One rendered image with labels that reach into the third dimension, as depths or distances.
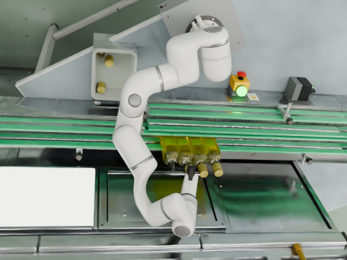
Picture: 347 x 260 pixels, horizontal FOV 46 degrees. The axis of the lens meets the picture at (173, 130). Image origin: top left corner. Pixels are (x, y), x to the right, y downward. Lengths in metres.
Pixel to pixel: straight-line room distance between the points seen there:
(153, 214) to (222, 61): 0.52
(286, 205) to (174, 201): 0.67
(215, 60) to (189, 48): 0.10
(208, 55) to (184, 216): 0.50
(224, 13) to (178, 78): 0.40
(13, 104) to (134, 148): 0.70
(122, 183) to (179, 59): 0.62
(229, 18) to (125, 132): 0.62
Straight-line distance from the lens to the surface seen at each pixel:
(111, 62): 1.65
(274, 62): 1.86
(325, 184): 2.44
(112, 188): 1.63
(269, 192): 1.82
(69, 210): 1.54
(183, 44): 1.24
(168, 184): 1.67
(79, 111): 1.72
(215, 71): 1.30
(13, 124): 1.69
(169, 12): 1.54
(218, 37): 1.26
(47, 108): 1.74
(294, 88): 1.86
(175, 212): 1.25
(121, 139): 1.23
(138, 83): 1.23
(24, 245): 1.45
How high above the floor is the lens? 2.30
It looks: 54 degrees down
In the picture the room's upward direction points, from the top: 167 degrees clockwise
